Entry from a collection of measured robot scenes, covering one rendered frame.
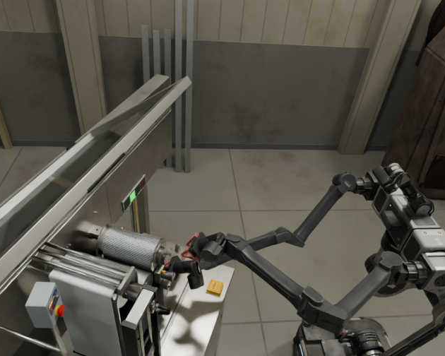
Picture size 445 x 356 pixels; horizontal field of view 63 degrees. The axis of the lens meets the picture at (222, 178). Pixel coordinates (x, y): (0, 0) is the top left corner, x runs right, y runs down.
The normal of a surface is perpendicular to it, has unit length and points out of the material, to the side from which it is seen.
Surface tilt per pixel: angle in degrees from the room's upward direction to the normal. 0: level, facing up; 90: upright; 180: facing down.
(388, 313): 0
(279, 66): 90
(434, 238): 0
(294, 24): 90
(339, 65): 90
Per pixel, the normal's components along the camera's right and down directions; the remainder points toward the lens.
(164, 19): 0.09, 0.63
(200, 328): 0.07, -0.78
